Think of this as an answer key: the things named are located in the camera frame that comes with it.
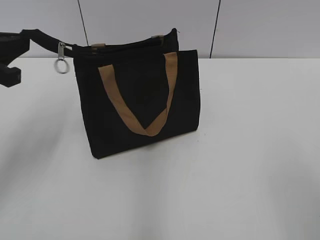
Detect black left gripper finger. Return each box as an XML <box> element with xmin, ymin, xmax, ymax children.
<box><xmin>0</xmin><ymin>61</ymin><xmax>22</xmax><ymax>88</ymax></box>

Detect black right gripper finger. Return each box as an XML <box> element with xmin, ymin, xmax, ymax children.
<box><xmin>0</xmin><ymin>32</ymin><xmax>30</xmax><ymax>54</ymax></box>

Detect silver zipper pull with ring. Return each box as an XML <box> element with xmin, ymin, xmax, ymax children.
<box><xmin>53</xmin><ymin>42</ymin><xmax>70</xmax><ymax>74</ymax></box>

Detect black tote bag tan handles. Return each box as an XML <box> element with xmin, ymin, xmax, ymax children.
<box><xmin>21</xmin><ymin>28</ymin><xmax>201</xmax><ymax>159</ymax></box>

